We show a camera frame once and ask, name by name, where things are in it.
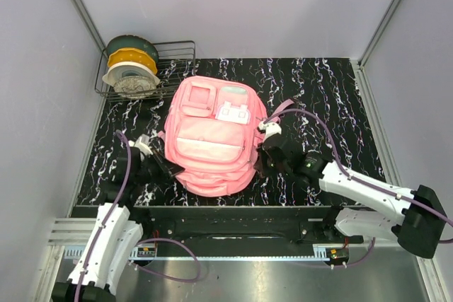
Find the dark green plate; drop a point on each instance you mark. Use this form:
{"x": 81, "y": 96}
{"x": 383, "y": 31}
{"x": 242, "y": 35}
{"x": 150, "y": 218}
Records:
{"x": 132, "y": 41}

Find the pink school backpack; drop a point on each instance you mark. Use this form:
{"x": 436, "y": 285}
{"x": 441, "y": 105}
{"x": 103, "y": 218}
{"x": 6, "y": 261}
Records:
{"x": 211, "y": 131}

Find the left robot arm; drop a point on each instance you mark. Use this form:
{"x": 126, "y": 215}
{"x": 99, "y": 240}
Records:
{"x": 98, "y": 271}

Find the speckled beige plate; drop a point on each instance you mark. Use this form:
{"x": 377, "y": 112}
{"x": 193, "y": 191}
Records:
{"x": 136, "y": 87}

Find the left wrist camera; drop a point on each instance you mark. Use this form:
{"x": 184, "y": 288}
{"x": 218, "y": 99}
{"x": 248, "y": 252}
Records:
{"x": 142, "y": 143}

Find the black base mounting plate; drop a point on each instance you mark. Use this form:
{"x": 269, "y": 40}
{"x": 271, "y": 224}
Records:
{"x": 243, "y": 231}

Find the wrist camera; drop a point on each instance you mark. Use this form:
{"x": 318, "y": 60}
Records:
{"x": 142, "y": 143}
{"x": 269, "y": 129}

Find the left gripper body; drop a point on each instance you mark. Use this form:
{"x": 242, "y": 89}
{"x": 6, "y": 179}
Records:
{"x": 152, "y": 170}

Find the yellow plate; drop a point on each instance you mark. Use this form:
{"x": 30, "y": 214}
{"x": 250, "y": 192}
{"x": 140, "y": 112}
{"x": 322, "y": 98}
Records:
{"x": 130, "y": 54}

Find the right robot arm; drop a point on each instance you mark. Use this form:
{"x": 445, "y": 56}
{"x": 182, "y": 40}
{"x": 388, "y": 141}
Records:
{"x": 415, "y": 219}

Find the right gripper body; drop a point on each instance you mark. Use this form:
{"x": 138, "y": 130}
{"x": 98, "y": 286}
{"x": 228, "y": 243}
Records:
{"x": 268, "y": 167}

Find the grey wire dish rack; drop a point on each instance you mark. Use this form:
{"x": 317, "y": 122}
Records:
{"x": 176, "y": 61}

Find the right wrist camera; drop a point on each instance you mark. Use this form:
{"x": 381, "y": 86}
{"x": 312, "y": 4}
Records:
{"x": 269, "y": 129}

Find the white blue-rimmed plate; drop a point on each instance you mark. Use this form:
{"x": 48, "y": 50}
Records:
{"x": 124, "y": 69}

